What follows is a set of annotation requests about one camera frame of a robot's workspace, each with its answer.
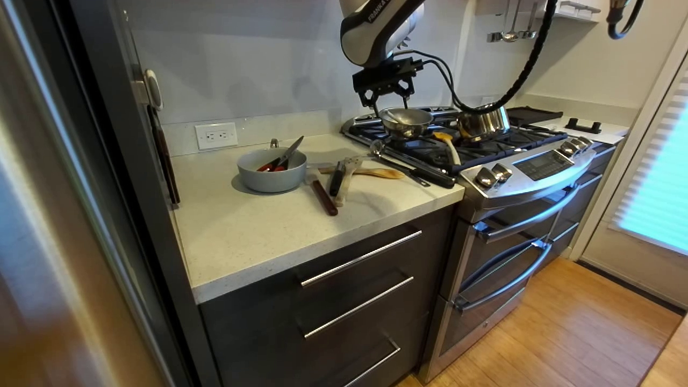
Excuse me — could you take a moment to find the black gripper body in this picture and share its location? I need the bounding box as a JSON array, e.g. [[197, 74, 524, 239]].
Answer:
[[352, 59, 423, 99]]

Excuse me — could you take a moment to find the red handled utensil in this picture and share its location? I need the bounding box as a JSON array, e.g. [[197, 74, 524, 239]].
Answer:
[[256, 161, 280, 173]]

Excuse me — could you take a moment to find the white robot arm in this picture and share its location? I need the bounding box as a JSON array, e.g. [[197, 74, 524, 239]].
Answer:
[[340, 0, 423, 109]]

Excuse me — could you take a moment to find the small steel frying pan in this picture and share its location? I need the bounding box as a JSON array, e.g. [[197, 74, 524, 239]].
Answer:
[[369, 108, 456, 189]]

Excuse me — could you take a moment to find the black utensil in bowl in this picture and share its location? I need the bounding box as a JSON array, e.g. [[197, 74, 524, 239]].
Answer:
[[273, 135, 302, 173]]

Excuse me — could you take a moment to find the wooden spoon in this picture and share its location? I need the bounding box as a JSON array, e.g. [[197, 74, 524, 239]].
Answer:
[[431, 131, 462, 166]]

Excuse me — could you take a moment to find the dark brown handled utensil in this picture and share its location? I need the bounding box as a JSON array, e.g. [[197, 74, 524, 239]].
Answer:
[[309, 179, 337, 218]]

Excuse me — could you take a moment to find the window blind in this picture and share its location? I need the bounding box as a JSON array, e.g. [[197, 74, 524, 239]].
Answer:
[[616, 61, 688, 256]]

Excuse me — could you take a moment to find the black griddle plate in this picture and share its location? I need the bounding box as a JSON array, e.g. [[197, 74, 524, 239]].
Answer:
[[506, 105, 563, 123]]

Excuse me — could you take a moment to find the black handled metal spatula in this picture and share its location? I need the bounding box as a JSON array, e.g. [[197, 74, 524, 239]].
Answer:
[[329, 159, 359, 201]]

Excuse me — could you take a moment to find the stainless steel refrigerator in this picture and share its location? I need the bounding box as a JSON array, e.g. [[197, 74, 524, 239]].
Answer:
[[0, 0, 222, 387]]

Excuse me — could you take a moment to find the grey bowl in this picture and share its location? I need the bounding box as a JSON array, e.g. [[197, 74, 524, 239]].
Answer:
[[237, 149, 307, 194]]

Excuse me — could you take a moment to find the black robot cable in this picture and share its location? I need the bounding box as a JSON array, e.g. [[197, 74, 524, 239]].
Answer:
[[391, 0, 561, 116]]

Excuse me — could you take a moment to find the white wall outlet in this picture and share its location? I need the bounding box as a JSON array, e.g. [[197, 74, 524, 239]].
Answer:
[[196, 123, 239, 150]]

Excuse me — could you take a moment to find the wooden spatula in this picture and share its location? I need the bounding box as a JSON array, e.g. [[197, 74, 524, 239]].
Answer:
[[316, 166, 403, 180]]

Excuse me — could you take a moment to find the dark drawer cabinet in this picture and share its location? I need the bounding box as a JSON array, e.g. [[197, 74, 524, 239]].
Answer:
[[200, 209, 452, 387]]

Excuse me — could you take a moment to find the stainless steel pot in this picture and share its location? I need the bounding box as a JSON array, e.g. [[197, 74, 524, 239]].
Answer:
[[457, 108, 509, 142]]

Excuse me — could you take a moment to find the stainless steel stove range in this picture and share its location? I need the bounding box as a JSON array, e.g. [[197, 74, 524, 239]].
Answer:
[[341, 108, 628, 382]]

